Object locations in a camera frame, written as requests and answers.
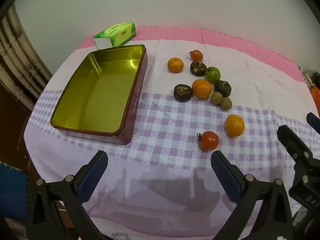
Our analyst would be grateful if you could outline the brown longan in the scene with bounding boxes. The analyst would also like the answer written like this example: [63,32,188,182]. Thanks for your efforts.
[210,92,223,106]
[220,97,233,110]

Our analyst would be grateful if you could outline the blue foam mat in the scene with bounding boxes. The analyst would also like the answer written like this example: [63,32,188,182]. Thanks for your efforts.
[0,161,29,222]

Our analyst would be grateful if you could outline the green tomato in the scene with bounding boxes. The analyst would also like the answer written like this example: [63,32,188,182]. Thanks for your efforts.
[205,66,221,83]

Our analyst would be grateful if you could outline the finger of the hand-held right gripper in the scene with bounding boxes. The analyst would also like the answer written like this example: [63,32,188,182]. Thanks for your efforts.
[307,112,320,132]
[277,124,320,184]

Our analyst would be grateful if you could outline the red tomato with stem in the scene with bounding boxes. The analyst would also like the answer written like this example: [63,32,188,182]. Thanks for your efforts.
[197,131,220,152]

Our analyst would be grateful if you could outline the pink purple checked tablecloth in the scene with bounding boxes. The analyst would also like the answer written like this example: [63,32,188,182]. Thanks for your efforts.
[24,26,320,240]

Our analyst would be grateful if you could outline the small red tomato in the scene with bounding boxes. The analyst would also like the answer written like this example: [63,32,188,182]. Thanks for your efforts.
[189,50,203,62]

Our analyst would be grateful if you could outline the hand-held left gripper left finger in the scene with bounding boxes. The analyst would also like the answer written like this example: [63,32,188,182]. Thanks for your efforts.
[26,150,109,240]

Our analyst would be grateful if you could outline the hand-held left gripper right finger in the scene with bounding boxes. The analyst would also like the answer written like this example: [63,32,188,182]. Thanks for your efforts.
[211,150,294,240]

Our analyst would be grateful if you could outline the dark brown dried fruit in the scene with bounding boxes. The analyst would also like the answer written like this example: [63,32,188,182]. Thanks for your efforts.
[190,61,207,77]
[173,84,193,102]
[214,80,232,97]

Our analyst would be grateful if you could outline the small orange tangerine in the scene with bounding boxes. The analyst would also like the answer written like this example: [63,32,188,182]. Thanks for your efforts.
[167,57,184,73]

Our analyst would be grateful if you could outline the beige wall pipes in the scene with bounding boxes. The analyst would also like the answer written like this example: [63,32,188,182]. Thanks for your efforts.
[0,5,53,113]

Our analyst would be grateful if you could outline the small clutter pile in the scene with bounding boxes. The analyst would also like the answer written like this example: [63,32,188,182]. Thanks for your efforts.
[299,66,320,88]

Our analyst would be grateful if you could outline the green tissue pack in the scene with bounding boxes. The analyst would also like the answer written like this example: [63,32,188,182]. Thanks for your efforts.
[93,22,137,50]

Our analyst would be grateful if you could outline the orange plastic object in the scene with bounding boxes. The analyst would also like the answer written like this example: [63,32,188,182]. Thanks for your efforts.
[310,85,320,107]

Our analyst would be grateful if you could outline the gold and maroon tin box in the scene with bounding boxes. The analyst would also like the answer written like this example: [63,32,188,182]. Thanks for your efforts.
[50,44,149,145]

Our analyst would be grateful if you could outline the yellow-orange tangerine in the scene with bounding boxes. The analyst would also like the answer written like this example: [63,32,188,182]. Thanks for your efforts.
[224,114,245,138]

